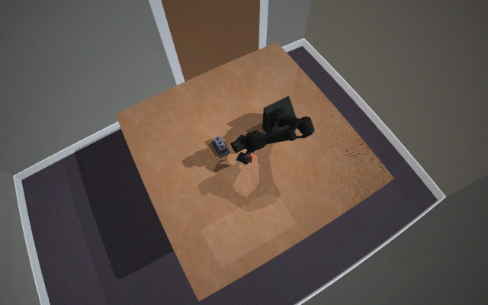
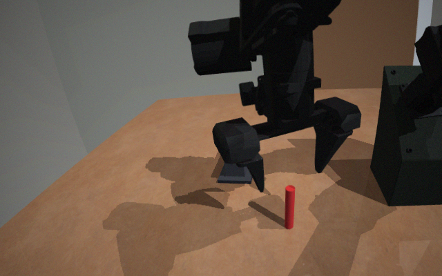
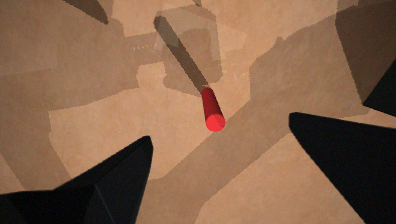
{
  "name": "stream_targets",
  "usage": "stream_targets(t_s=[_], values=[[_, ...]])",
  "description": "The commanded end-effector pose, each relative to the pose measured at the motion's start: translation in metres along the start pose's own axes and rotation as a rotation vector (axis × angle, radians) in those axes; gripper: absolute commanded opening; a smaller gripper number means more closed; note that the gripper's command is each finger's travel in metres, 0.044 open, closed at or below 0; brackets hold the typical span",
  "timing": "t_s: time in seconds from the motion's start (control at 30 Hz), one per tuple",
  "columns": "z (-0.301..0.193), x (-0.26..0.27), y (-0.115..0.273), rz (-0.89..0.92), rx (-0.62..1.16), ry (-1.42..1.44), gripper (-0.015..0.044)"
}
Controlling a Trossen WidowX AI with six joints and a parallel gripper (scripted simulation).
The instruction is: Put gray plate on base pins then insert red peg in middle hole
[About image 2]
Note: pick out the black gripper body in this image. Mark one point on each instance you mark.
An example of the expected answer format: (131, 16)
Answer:
(290, 107)

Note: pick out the red peg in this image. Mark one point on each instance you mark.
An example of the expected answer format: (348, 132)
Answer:
(289, 206)

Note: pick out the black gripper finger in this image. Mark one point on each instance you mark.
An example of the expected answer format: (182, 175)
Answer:
(327, 143)
(256, 169)

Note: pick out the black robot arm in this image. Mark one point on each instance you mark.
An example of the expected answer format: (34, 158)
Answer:
(282, 32)

